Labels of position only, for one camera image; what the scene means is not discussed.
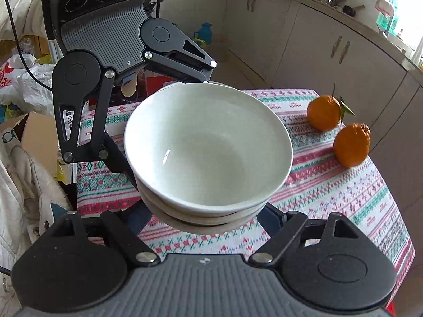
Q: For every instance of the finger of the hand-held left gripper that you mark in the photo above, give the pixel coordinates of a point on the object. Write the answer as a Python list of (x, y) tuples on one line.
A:
[(95, 145), (195, 66)]

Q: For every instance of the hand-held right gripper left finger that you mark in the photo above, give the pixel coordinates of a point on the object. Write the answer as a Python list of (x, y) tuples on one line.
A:
[(140, 219)]

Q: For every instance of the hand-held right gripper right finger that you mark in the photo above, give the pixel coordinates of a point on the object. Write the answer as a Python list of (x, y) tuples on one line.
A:
[(269, 219)]

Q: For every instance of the white floral bowl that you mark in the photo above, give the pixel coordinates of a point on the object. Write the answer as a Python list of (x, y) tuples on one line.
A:
[(211, 145), (198, 224), (165, 207)]

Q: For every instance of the person's left forearm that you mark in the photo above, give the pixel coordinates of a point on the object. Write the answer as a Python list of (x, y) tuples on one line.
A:
[(26, 3)]

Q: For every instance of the person's left hand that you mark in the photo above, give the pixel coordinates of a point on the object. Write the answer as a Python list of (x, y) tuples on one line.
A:
[(129, 86)]

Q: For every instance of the blue thermos jug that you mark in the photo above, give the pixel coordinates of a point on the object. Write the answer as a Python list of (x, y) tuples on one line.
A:
[(203, 34)]

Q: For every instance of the red box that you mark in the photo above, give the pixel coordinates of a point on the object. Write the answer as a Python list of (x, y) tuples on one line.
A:
[(162, 81)]

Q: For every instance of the cardboard box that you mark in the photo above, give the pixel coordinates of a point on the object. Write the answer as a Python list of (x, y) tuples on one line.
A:
[(36, 138)]

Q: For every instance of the patterned striped tablecloth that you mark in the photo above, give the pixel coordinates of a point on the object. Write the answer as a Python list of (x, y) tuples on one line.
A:
[(330, 188)]

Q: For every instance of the white and red plastic bag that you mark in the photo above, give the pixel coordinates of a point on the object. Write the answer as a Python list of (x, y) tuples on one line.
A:
[(33, 86)]

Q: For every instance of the white fleece jacket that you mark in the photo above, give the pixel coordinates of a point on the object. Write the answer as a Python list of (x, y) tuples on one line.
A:
[(26, 198)]

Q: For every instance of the white kitchen cabinets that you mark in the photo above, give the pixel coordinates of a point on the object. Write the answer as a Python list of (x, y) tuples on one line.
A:
[(297, 39)]

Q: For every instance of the bumpy orange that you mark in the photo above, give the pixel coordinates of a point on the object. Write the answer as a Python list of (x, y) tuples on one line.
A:
[(352, 145)]

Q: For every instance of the orange with green leaf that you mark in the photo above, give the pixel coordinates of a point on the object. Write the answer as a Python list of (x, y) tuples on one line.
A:
[(324, 114)]

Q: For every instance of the beige kitchen countertop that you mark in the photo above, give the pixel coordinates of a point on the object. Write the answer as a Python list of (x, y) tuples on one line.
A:
[(330, 10)]

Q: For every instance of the small black pot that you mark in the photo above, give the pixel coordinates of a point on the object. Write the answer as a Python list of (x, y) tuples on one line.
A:
[(350, 10)]

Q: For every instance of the metal kitchen faucet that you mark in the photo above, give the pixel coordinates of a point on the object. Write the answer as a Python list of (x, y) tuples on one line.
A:
[(386, 23)]

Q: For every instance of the green dish soap bottle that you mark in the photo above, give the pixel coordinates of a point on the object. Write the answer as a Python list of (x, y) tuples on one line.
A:
[(388, 21)]

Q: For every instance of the pink cloth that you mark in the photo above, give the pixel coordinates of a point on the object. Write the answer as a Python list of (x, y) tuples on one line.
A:
[(385, 6)]

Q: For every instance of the kitchen window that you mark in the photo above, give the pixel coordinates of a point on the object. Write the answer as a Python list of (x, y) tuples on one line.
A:
[(406, 13)]

